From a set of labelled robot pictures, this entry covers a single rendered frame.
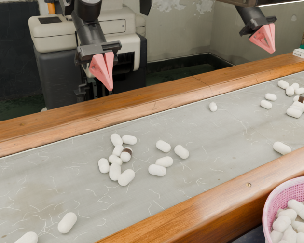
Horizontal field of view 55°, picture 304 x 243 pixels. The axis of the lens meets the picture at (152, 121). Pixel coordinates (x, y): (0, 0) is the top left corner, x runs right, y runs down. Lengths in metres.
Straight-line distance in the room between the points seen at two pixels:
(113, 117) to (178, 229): 0.36
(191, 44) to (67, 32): 1.89
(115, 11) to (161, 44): 1.77
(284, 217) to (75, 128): 0.46
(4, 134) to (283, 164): 0.58
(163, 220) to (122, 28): 0.89
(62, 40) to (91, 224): 1.06
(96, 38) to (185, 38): 2.43
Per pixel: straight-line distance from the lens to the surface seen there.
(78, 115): 0.73
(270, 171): 0.59
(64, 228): 0.49
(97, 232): 0.49
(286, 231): 0.53
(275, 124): 0.79
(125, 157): 0.59
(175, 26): 2.98
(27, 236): 0.49
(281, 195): 0.56
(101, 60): 0.66
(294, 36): 2.46
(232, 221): 0.52
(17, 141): 0.69
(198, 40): 3.17
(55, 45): 1.44
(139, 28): 1.53
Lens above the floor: 1.12
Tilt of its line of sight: 31 degrees down
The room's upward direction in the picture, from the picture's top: straight up
